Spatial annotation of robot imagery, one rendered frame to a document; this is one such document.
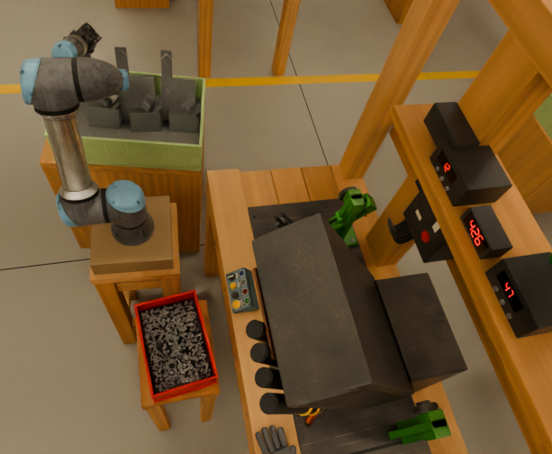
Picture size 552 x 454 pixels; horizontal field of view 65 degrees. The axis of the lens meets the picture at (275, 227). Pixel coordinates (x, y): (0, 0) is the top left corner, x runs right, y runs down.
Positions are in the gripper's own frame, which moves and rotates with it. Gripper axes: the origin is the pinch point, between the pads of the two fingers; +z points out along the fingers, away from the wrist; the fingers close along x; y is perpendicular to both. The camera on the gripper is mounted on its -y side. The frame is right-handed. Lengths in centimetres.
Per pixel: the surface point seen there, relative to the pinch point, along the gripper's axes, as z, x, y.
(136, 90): 4.1, -26.2, -2.4
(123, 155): -15.6, -40.0, -19.4
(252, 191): -28, -82, 16
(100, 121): -0.6, -25.5, -22.7
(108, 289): -61, -66, -42
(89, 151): -16.5, -30.1, -28.6
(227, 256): -58, -84, 2
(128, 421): -64, -128, -98
